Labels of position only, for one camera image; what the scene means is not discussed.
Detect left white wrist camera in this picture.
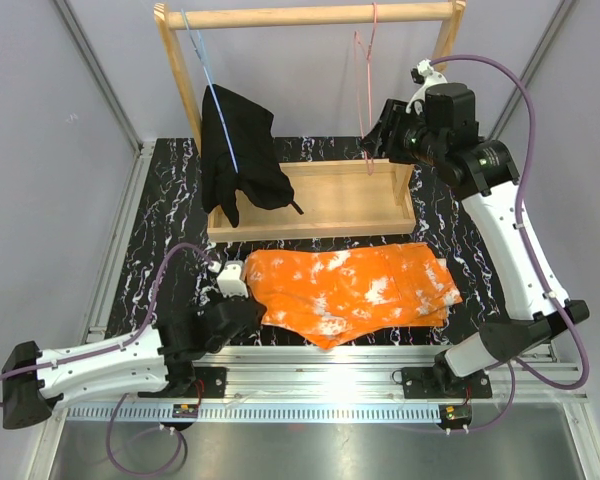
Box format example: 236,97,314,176
208,260,249,298

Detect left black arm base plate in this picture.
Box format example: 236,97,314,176
192,367,228,399

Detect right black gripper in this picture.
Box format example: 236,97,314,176
359,99,445,166

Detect pink wire hanger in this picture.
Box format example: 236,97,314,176
353,1,380,176

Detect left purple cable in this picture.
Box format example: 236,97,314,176
0,243,221,474

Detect wooden clothes rack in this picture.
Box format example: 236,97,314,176
154,1,466,242

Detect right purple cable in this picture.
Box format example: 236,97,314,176
429,54,591,434

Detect black marble pattern mat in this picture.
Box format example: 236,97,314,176
105,137,505,346

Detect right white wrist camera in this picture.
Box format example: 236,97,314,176
406,59,448,114

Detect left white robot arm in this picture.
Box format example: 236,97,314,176
0,296,267,430

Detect black garment on hanger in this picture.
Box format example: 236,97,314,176
200,84,304,228

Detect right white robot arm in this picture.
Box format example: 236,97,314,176
362,83,590,397

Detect purple cable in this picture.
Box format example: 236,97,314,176
0,243,221,474
429,54,591,434

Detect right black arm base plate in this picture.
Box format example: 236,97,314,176
400,367,493,400

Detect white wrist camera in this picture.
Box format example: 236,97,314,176
208,260,249,298
406,59,448,114

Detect orange tie-dye trousers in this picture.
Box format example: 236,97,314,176
246,243,462,350

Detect blue wire hanger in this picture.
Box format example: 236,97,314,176
180,9,239,174

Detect aluminium frame rail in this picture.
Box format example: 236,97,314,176
51,346,588,424

